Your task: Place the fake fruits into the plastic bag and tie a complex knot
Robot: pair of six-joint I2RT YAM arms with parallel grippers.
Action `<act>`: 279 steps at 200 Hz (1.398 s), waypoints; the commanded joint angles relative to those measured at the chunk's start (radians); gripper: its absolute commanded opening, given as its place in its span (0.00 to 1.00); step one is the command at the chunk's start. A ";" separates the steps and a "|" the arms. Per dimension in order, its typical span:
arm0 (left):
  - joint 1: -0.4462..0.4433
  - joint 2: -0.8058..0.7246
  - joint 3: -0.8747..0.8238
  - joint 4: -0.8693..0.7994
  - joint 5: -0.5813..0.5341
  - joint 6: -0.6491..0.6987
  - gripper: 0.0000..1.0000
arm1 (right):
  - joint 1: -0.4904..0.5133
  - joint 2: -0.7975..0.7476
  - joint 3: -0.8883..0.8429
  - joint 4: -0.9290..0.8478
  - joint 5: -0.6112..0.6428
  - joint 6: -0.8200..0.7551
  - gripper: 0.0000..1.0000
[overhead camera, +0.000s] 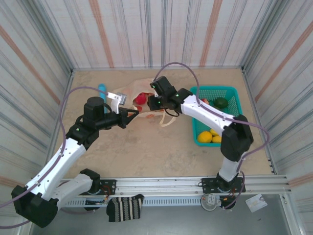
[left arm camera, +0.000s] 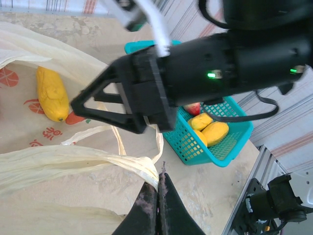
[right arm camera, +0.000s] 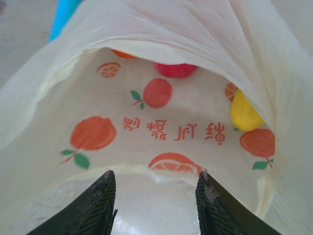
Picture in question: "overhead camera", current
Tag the red fake apple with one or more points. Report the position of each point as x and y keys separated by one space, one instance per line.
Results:
x=206 y=101
x=140 y=98

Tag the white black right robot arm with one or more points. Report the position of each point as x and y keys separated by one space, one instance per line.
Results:
x=205 y=115

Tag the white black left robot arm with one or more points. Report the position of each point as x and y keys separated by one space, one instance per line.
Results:
x=56 y=161

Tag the dark green fake avocado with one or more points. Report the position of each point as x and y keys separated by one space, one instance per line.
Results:
x=221 y=102

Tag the yellow fake mango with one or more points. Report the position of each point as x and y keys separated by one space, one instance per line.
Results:
x=214 y=132
x=216 y=139

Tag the round grey disc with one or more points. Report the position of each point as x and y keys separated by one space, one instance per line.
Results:
x=206 y=204

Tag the white plastic card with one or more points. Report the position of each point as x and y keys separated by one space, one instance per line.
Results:
x=255 y=203

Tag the teal plastic mesh basket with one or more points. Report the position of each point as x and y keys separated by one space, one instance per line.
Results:
x=231 y=94

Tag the aluminium mounting rail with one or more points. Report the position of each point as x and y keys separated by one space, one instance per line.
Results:
x=159 y=183

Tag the translucent fruit-print plastic bag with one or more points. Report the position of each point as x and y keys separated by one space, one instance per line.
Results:
x=137 y=85

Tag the black beige striped sock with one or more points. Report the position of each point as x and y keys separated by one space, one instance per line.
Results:
x=124 y=208

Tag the blue plastic cylinder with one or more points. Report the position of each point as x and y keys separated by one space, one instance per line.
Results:
x=102 y=89

